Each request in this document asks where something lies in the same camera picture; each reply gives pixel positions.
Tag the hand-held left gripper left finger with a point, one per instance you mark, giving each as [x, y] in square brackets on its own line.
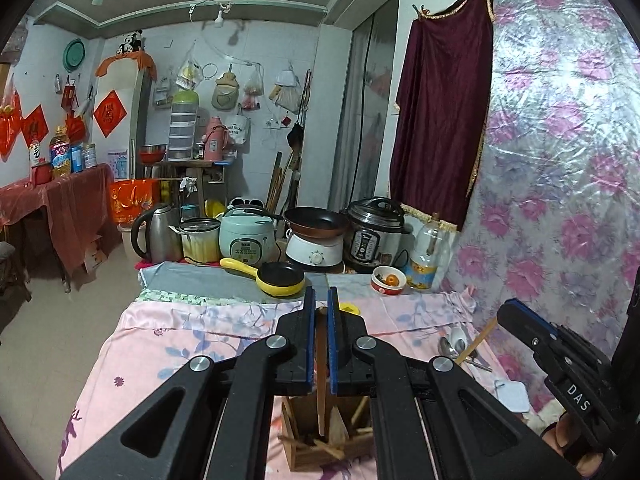
[311, 340]

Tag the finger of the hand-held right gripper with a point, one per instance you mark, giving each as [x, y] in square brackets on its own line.
[530, 332]

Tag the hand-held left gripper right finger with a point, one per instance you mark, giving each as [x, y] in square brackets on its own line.
[334, 350]

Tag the brown wooden chopstick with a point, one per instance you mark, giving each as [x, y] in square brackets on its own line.
[321, 360]
[361, 412]
[475, 341]

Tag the brown wooden utensil holder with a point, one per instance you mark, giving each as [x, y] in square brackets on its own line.
[305, 452]

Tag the person's right hand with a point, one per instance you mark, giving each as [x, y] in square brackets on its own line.
[570, 432]

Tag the white packet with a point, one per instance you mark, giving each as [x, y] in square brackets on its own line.
[512, 395]

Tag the yellow frying pan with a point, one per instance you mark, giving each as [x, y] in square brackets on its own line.
[280, 280]

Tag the metal spoon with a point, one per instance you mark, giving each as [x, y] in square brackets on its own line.
[447, 349]

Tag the white electric cooker base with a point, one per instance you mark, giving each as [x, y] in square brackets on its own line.
[315, 255]

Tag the red white bowl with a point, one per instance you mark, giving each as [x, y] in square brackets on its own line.
[388, 281]

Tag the green rice cooker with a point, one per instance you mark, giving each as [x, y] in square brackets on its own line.
[247, 240]

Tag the brown frying pan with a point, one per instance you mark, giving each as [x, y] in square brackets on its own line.
[315, 221]

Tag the silver black pressure cooker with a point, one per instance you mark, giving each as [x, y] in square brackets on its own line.
[372, 235]

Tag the clear plastic oil bottle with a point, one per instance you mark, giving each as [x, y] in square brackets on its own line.
[430, 255]

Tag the pink printed bed sheet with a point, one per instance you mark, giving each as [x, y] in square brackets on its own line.
[165, 350]

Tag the yellow pot with lid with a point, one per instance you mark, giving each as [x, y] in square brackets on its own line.
[200, 242]

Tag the pink floral curtain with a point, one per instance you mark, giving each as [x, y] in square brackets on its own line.
[560, 170]

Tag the steel electric kettle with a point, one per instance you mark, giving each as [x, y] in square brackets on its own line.
[155, 235]

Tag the small wooden table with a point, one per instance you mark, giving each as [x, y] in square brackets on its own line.
[200, 172]

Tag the pink thermos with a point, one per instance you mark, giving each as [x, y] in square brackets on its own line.
[215, 140]

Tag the white tote bag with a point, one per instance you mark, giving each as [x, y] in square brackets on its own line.
[237, 130]

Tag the orange bag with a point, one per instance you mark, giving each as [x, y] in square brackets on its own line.
[132, 200]

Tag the maroon curtain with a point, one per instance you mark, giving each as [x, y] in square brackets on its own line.
[440, 110]

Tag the red metal basin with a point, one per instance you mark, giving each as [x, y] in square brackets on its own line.
[152, 152]

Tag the green lidded stacked container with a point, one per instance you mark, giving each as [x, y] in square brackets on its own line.
[184, 125]

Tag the table with red cloth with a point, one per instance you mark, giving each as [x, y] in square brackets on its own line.
[65, 200]

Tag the white refrigerator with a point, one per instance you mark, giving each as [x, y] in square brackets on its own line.
[125, 125]

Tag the red diamond paper decoration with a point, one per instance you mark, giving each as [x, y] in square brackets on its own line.
[110, 112]

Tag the yellow cooking oil bottle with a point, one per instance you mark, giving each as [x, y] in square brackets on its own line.
[60, 152]

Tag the orange cloth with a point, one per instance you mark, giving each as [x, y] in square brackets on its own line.
[127, 61]

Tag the panda plush toy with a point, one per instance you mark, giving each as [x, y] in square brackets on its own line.
[131, 42]

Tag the green plastic basin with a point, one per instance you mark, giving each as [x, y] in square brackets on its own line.
[75, 55]

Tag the red wall decorations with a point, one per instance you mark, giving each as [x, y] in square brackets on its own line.
[20, 125]

